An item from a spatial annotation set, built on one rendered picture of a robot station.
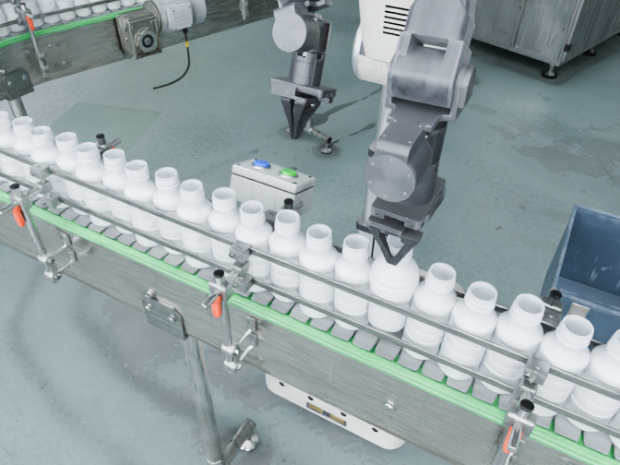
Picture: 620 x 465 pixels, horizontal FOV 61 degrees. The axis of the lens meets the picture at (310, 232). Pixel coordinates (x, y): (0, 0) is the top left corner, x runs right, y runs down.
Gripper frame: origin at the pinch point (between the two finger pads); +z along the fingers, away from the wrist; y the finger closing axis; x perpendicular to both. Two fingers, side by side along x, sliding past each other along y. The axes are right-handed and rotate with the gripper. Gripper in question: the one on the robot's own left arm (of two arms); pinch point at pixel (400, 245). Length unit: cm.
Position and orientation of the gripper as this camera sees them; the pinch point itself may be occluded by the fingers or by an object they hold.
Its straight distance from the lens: 73.7
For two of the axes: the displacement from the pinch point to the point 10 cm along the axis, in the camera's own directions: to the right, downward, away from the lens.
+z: -0.1, 7.5, 6.6
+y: 4.8, -5.7, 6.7
